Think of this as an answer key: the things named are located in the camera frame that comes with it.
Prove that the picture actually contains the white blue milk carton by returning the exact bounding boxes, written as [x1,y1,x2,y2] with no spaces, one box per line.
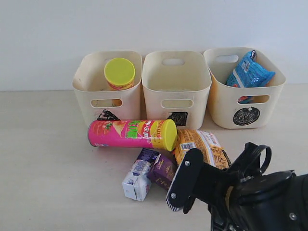
[122,148,159,201]

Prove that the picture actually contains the pink chip can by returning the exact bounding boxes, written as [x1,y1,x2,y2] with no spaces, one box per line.
[88,119,178,151]

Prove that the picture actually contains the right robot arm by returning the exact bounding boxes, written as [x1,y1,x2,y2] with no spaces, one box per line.
[183,142,308,231]

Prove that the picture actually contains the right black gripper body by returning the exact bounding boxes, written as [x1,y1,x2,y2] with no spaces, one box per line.
[183,142,265,214]

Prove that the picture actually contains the cream plastic bin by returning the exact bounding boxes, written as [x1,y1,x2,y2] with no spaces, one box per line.
[72,51,142,126]
[141,51,212,130]
[204,47,286,129]

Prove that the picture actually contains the right cream plastic bin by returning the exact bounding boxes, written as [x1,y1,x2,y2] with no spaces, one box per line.
[204,47,286,129]

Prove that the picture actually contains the yellow chip can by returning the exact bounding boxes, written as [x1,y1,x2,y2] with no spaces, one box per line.
[104,57,136,91]

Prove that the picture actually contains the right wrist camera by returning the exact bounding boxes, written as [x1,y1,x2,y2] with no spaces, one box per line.
[166,148,204,214]

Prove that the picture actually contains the left cream plastic bin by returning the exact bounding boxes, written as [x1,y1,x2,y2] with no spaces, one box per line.
[72,51,142,126]

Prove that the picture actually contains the orange noodle packet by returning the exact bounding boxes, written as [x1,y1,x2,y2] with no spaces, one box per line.
[173,129,231,169]

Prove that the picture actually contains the middle cream plastic bin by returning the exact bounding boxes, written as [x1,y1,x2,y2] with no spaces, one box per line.
[141,51,212,130]

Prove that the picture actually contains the purple small carton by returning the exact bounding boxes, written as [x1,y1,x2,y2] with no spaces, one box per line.
[147,154,178,191]

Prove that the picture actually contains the blue noodle packet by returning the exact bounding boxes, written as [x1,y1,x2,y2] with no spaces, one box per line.
[226,50,276,88]

